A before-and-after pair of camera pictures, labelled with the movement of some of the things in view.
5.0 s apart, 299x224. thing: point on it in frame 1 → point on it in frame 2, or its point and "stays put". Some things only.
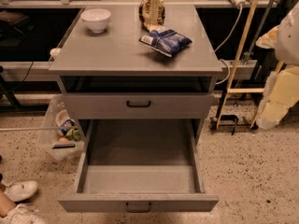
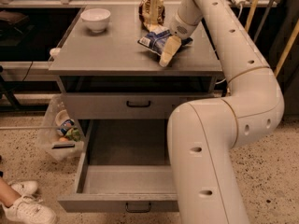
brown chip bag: [151, 11] stays put
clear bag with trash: [61, 135] stays put
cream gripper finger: [269, 39] → [182, 25]
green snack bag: [74, 134] stays put
